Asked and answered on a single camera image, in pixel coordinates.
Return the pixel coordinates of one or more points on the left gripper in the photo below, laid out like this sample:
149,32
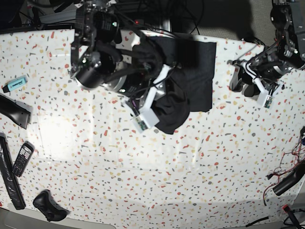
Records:
257,76

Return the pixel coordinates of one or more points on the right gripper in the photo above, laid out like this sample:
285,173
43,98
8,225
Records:
141,94

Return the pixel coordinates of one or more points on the black T-shirt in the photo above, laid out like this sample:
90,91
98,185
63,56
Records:
190,86

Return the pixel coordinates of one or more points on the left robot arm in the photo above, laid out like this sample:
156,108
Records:
289,45

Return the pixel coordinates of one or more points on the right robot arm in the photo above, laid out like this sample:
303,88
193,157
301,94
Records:
109,51

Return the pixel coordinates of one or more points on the grey power strip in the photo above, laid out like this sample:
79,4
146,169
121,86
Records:
139,22

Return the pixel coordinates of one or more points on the black cylindrical tool right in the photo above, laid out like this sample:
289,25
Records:
292,179

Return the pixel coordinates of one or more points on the turquoise highlighter marker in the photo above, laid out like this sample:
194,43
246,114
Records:
14,84

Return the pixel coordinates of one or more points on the black game controller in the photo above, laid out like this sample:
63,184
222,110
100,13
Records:
49,208

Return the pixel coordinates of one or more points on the black clamp with red tip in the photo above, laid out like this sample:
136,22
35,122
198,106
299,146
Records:
295,217

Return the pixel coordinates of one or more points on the long black flat bar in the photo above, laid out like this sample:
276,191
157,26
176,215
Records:
9,178

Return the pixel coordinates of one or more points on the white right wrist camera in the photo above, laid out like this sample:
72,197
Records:
146,119

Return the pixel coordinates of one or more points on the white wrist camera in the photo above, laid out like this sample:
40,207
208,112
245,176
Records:
146,119
265,100

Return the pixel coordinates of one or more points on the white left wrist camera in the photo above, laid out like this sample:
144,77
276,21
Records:
265,100

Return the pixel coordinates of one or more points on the aluminium frame rail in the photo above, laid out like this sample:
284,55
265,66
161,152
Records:
41,17

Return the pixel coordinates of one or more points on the black cordless phone handset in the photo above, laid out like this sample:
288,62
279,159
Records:
23,158

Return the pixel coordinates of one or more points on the black plastic handle piece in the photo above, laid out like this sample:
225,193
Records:
14,112

